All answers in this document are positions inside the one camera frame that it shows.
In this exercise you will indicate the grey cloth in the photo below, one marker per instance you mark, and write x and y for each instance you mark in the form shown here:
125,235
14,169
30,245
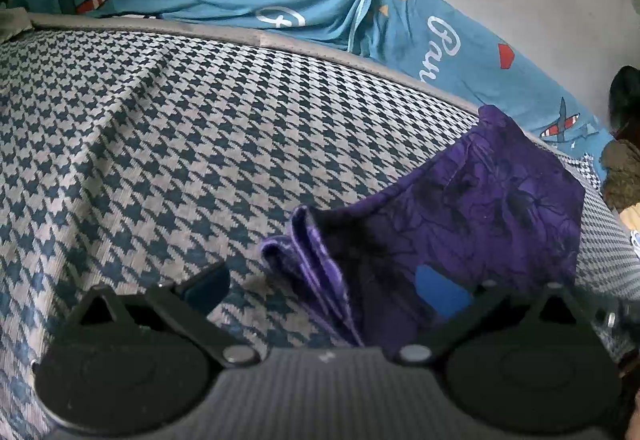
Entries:
14,24

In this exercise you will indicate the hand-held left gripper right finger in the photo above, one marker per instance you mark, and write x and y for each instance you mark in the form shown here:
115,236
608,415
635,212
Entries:
442,292

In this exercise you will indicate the purple floral garment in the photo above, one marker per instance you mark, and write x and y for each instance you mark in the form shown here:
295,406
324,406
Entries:
475,210

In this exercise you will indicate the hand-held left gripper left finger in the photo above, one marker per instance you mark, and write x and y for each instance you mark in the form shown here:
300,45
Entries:
202,287

